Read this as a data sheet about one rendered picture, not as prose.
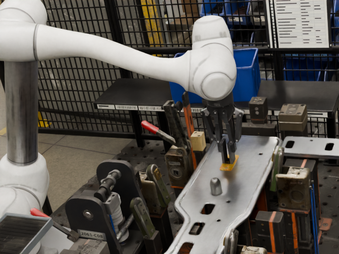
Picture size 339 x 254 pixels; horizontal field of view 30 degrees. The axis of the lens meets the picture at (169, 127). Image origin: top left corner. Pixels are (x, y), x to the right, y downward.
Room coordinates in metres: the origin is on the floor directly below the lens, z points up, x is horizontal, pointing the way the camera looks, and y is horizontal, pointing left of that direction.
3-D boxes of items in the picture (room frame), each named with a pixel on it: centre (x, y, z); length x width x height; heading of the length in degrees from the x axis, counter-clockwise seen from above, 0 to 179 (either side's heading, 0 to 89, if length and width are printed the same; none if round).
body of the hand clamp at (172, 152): (1.68, -0.01, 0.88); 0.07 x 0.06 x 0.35; 62
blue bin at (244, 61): (2.07, -0.19, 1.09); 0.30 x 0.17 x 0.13; 71
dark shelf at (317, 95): (2.08, -0.18, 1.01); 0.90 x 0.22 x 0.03; 62
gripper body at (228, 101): (1.60, -0.15, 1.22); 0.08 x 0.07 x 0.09; 62
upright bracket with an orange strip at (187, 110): (1.76, -0.06, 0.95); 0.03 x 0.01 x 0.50; 152
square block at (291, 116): (1.78, -0.40, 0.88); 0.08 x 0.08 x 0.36; 62
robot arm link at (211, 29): (1.59, -0.15, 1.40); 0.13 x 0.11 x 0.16; 173
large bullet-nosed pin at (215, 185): (1.49, -0.10, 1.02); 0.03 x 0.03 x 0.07
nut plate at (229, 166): (1.60, -0.15, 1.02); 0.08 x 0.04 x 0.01; 152
